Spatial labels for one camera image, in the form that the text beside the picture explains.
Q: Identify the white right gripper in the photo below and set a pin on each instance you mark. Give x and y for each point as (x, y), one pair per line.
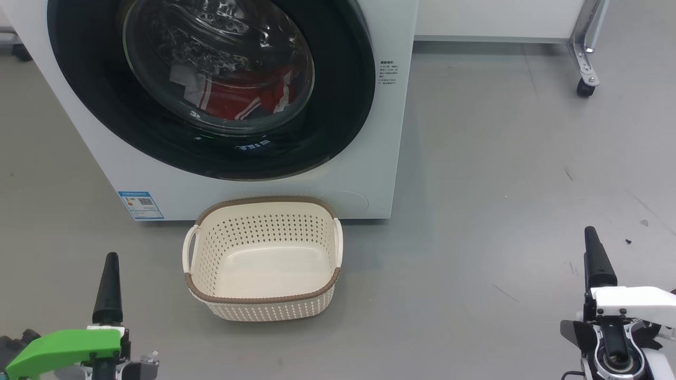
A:
(634, 303)

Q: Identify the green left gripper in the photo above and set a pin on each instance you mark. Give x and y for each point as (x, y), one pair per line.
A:
(63, 345)

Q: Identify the red white basketball jersey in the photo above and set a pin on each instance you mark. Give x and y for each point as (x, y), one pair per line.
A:
(232, 97)

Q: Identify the black round glass washer door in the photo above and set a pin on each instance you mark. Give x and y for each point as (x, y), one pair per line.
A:
(338, 105)

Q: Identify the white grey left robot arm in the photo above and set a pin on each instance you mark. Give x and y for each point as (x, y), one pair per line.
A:
(142, 369)

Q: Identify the cream perforated laundry basket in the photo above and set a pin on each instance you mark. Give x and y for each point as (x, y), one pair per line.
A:
(264, 264)

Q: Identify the white front-load washing machine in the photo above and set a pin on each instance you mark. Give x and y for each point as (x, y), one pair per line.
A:
(359, 158)

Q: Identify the blue energy label sticker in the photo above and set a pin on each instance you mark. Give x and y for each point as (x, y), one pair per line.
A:
(140, 206)

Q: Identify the white partition panel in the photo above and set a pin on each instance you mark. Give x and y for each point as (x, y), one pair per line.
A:
(491, 18)

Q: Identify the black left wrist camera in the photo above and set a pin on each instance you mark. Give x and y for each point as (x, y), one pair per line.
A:
(18, 343)

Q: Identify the metal frame leg with caster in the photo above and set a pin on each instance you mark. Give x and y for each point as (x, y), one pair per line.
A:
(583, 53)
(22, 53)

